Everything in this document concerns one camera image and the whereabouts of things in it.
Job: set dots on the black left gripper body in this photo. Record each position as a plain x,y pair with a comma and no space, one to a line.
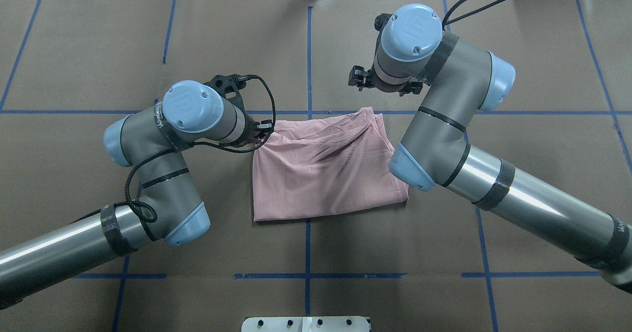
250,130

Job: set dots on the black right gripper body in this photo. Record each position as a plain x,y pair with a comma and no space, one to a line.
390,86

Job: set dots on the pink Snoopy t-shirt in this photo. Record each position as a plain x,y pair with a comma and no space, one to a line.
325,167

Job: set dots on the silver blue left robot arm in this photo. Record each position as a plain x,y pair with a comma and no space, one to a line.
160,202

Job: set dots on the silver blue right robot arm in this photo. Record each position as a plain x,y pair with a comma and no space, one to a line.
415,50

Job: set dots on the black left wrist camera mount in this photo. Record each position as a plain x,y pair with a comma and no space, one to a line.
229,88

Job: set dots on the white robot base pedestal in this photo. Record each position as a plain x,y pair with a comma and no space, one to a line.
307,324

